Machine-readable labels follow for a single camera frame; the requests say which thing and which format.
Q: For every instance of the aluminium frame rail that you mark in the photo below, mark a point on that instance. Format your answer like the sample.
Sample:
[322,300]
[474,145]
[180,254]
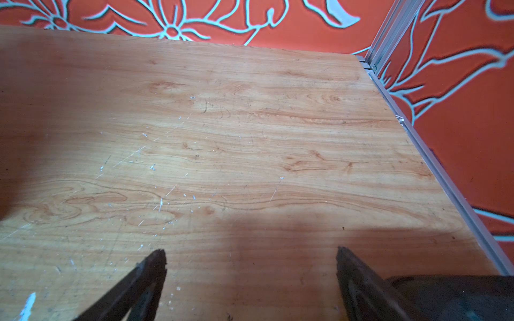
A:
[386,40]

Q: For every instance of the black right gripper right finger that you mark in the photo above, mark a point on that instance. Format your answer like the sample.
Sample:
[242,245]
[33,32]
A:
[366,296]

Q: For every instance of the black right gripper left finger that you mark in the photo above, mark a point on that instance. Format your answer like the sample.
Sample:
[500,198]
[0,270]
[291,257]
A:
[136,296]

